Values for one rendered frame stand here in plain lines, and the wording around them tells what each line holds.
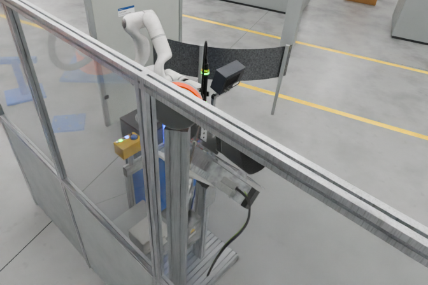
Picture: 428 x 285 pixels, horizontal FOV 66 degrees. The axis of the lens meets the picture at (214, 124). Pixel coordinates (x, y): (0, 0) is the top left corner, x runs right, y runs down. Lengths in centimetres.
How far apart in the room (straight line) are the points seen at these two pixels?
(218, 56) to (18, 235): 252
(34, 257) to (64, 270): 28
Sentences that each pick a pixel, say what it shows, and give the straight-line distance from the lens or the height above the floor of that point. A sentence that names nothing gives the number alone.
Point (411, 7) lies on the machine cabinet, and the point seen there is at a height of 65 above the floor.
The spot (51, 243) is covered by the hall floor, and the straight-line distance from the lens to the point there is 313.
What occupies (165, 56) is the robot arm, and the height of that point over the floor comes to 160.
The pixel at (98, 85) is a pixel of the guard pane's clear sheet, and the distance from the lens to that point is 116.
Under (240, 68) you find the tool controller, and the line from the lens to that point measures 269.
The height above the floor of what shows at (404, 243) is 203.
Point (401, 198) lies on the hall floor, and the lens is 388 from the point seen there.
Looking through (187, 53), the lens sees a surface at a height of 84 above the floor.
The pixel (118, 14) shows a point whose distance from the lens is 361.
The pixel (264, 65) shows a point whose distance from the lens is 389.
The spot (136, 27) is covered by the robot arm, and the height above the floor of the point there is 168.
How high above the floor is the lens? 249
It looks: 38 degrees down
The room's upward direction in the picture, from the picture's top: 5 degrees clockwise
